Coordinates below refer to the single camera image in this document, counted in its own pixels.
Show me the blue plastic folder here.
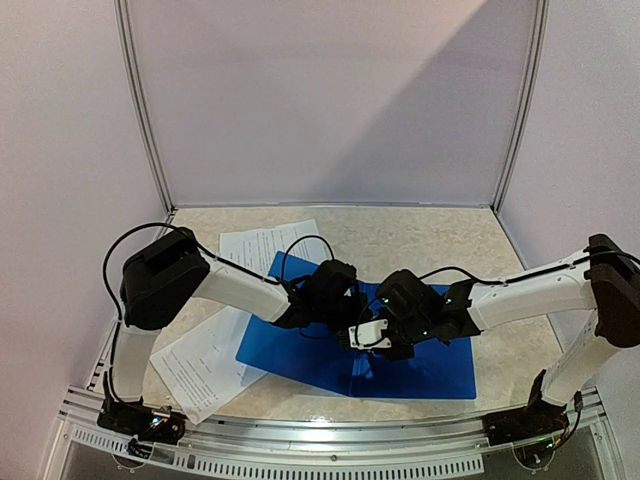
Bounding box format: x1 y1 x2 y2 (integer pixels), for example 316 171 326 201
236 252 476 400

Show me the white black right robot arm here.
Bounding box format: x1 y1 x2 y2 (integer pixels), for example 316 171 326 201
352 234 639 436

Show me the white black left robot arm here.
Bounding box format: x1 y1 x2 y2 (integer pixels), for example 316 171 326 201
103 225 366 434

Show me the far white printed paper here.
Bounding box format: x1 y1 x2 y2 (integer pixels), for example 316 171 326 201
219 220 319 275

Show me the white printed paper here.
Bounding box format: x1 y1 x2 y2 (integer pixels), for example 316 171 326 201
150 307 265 425
219 220 319 275

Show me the near white printed paper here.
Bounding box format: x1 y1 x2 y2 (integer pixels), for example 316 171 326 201
150 307 265 425

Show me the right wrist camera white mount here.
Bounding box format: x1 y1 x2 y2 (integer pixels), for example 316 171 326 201
337 319 392 351

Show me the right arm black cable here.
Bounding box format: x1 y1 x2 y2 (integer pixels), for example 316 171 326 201
357 267 640 331

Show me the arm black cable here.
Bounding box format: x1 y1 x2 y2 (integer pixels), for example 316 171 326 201
101 222 336 311
357 267 640 331

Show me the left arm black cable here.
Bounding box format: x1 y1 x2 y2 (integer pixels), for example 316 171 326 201
101 222 336 311

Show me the aluminium front rail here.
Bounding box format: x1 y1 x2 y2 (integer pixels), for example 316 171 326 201
43 387 625 479

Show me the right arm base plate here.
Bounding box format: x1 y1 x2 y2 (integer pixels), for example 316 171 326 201
482 400 580 448

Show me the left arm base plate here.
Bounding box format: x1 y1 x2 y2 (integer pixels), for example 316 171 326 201
97 400 187 445

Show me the right aluminium frame post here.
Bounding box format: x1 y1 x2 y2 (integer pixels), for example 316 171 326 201
490 0 549 216

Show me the aluminium frame post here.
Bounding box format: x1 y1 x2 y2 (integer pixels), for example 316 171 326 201
113 0 176 215
490 0 549 216

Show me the left aluminium frame post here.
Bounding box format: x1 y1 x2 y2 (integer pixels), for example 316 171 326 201
113 0 176 215

